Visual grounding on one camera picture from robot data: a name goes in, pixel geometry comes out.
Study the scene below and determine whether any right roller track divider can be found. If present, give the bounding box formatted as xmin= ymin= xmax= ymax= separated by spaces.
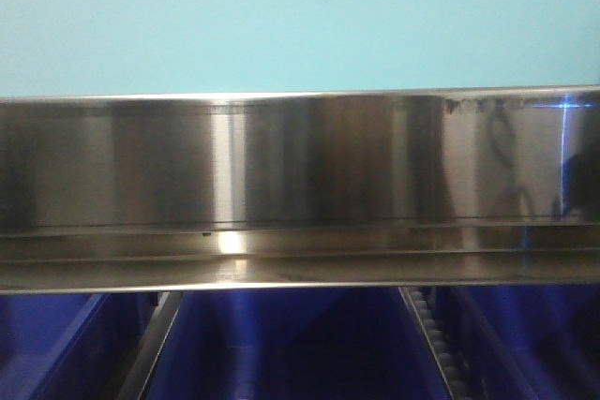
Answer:
xmin=398 ymin=287 xmax=472 ymax=400

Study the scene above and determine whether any dark blue bin right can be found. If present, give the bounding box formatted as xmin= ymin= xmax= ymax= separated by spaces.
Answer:
xmin=427 ymin=285 xmax=599 ymax=399

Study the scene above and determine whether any dark blue bin left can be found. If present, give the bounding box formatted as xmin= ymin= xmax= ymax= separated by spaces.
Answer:
xmin=1 ymin=293 xmax=158 ymax=399

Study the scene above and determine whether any stainless steel shelf rail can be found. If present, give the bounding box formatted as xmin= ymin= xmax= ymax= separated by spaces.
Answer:
xmin=1 ymin=85 xmax=599 ymax=294

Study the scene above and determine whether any dark blue bin centre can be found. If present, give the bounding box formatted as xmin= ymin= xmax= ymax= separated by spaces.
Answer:
xmin=148 ymin=288 xmax=447 ymax=399

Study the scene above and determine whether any roller track divider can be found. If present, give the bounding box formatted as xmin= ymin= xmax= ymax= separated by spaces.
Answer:
xmin=398 ymin=287 xmax=472 ymax=400
xmin=116 ymin=291 xmax=182 ymax=400

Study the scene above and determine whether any dark blue bin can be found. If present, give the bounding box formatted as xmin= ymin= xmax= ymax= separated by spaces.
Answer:
xmin=1 ymin=293 xmax=158 ymax=399
xmin=148 ymin=288 xmax=447 ymax=399
xmin=427 ymin=285 xmax=599 ymax=399

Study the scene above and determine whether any left roller track divider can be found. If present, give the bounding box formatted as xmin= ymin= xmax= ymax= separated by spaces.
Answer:
xmin=116 ymin=291 xmax=182 ymax=400

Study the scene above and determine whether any light blue plastic bin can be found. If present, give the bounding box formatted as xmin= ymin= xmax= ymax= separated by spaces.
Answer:
xmin=1 ymin=0 xmax=599 ymax=96

